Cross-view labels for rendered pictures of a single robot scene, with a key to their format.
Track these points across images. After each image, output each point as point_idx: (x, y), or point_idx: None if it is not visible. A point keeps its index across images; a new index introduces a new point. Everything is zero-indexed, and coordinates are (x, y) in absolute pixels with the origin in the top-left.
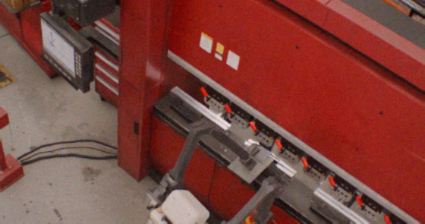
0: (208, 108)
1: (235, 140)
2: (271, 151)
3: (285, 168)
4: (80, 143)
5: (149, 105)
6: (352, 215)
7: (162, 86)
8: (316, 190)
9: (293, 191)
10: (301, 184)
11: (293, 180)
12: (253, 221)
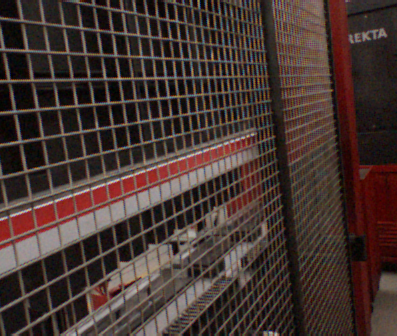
0: (361, 309)
1: (227, 243)
2: (194, 231)
3: (185, 253)
4: None
5: (235, 211)
6: (115, 303)
7: (251, 196)
8: (156, 274)
9: (164, 282)
10: (181, 284)
11: (185, 279)
12: (119, 285)
